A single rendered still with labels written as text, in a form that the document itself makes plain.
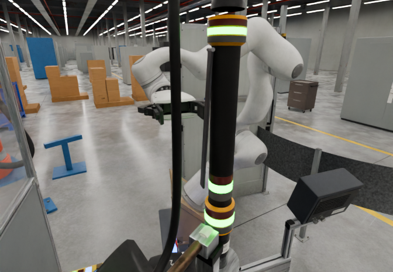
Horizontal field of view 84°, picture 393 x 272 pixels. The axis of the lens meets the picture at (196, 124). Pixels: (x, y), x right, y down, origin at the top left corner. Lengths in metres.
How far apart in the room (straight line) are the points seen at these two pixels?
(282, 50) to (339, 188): 0.63
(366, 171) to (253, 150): 1.38
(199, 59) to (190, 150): 1.76
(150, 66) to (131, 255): 0.45
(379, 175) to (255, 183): 1.34
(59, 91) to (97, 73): 2.19
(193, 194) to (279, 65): 0.65
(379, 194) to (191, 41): 1.99
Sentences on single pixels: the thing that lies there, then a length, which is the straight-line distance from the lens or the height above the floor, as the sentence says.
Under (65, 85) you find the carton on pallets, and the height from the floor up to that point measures 0.57.
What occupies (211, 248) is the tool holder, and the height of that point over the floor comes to 1.53.
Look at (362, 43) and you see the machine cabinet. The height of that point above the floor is 1.92.
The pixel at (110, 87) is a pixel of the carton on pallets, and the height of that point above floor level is 0.62.
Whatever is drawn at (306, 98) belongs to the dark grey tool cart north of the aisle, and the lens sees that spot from 7.11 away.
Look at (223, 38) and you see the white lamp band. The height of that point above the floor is 1.79.
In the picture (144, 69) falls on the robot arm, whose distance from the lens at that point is 0.64.
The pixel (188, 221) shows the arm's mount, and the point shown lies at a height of 1.06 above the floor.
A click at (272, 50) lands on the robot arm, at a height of 1.77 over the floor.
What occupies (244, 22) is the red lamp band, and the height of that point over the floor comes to 1.80.
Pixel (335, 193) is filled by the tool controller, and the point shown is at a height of 1.22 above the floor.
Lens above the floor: 1.77
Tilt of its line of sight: 19 degrees down
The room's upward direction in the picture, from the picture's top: straight up
